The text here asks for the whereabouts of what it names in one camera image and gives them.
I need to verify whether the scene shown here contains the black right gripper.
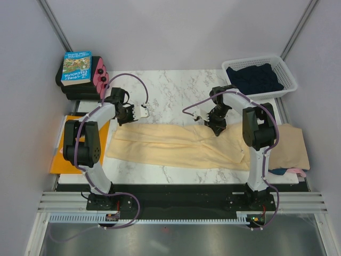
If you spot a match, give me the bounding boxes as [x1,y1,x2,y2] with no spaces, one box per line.
[204,104,230,137]

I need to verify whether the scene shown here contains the yellow t-shirt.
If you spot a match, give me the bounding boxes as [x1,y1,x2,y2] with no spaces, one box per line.
[106,123,250,171]

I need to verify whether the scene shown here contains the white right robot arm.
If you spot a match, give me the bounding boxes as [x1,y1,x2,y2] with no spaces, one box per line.
[205,86,278,210]

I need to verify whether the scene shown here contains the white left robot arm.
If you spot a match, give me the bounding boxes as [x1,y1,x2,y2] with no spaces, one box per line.
[62,88,136,210]

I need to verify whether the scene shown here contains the pink and black case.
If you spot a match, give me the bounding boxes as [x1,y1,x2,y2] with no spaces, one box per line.
[55,56,109,100]

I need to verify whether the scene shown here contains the navy t-shirt in basket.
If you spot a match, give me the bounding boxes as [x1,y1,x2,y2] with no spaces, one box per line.
[226,63,284,95]

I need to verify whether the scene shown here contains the blue illustrated book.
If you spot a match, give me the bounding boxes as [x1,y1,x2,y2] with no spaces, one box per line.
[61,51,92,86]

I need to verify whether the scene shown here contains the folded beige t-shirt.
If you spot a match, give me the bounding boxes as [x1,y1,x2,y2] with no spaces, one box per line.
[269,124,310,170]

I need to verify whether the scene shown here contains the orange board with black border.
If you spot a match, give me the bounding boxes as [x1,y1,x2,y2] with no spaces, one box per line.
[50,115,110,174]

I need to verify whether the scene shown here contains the folded pink and blue clothes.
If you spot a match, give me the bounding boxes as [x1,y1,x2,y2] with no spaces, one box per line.
[269,168,306,178]

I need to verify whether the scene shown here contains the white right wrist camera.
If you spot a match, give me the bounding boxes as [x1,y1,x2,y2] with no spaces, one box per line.
[192,109,209,122]

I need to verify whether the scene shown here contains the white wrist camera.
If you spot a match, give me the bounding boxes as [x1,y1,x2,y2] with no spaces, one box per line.
[134,105,150,119]
[192,109,209,122]

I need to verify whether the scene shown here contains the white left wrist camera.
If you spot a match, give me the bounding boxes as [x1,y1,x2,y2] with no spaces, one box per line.
[134,105,150,119]

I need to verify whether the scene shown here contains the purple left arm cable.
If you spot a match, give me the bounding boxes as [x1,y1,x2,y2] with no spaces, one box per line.
[47,73,149,242]

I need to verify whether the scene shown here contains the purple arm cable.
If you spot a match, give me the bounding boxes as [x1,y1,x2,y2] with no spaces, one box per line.
[47,73,149,242]
[182,90,280,230]

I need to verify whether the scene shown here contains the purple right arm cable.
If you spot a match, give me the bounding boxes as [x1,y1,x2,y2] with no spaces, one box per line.
[182,90,280,230]

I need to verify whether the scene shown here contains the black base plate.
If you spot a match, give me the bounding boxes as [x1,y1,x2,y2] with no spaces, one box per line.
[54,183,278,222]

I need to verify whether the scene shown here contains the white slotted cable duct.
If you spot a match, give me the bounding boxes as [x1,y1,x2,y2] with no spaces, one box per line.
[49,212,267,224]

